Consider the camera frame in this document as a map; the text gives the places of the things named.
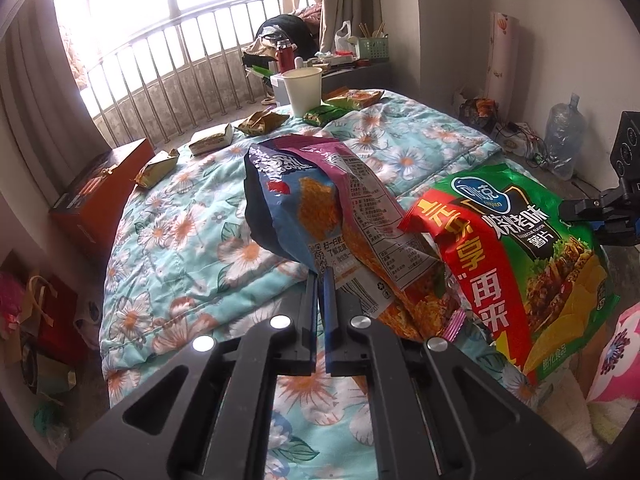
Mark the dark snack bags pile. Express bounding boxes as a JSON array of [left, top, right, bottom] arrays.
[[460, 97, 501, 131]]

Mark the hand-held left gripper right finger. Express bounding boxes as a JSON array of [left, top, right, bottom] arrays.
[[322, 267, 586, 480]]

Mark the red thermos bottle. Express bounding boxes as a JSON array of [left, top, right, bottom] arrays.
[[276, 40, 297, 73]]

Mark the crumpled gold snack wrapper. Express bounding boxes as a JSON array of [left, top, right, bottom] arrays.
[[236, 109, 291, 137]]

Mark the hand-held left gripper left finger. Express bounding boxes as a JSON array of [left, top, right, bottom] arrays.
[[57, 270, 321, 480]]

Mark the pink gift bag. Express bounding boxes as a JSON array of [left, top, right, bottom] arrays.
[[0, 272, 26, 341]]

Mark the red gift bag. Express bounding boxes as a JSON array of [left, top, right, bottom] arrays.
[[27, 275, 86, 361]]

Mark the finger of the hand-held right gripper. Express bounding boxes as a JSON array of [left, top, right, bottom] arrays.
[[592, 217, 640, 247], [557, 187, 640, 223]]

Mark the gold green snack wrapper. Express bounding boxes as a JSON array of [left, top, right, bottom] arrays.
[[134, 149, 180, 188]]

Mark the white paper cup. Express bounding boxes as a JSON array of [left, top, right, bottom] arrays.
[[282, 66, 323, 118]]

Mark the olive paper bag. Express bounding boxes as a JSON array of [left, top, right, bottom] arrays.
[[20, 340, 76, 396]]

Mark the orange noodle snack wrapper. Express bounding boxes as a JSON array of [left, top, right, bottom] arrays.
[[322, 89, 386, 109]]

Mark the flat white box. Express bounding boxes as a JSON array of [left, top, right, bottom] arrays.
[[492, 120, 546, 158]]

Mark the rolled floral pink mat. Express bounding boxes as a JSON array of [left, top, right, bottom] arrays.
[[487, 10, 521, 106]]

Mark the green plastic storage basket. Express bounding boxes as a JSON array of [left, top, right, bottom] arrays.
[[356, 35, 390, 61]]

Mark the beige window curtain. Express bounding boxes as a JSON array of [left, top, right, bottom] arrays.
[[320, 0, 383, 56], [0, 5, 116, 181]]

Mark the blue and purple chip bag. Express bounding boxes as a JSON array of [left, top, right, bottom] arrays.
[[244, 135, 466, 341]]

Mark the green potato chip bag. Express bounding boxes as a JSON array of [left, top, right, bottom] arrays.
[[400, 162, 621, 401]]

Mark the white plastic bag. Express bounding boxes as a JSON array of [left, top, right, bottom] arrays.
[[334, 21, 357, 53]]

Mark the green plastic bag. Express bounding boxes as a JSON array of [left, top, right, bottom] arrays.
[[32, 400, 66, 431]]

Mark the black bag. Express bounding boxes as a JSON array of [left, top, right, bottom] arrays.
[[255, 14, 316, 56]]

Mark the small beige snack box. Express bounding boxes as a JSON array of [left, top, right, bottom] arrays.
[[189, 124, 233, 156]]

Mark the small green snack wrapper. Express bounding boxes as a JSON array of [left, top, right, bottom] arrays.
[[304, 104, 351, 126]]

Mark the empty clear water jug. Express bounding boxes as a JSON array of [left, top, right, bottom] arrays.
[[544, 92, 586, 181]]

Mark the grey cabinet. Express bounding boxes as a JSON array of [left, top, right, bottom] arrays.
[[320, 60, 393, 96]]

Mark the cream fleece blanket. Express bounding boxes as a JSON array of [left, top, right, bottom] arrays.
[[540, 355, 601, 461]]

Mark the orange cardboard box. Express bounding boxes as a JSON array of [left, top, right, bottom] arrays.
[[50, 137, 156, 256]]

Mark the metal window railing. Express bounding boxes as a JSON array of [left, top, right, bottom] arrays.
[[85, 0, 286, 146]]

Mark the floral light blue blanket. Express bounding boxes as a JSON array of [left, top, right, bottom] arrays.
[[97, 89, 506, 480]]

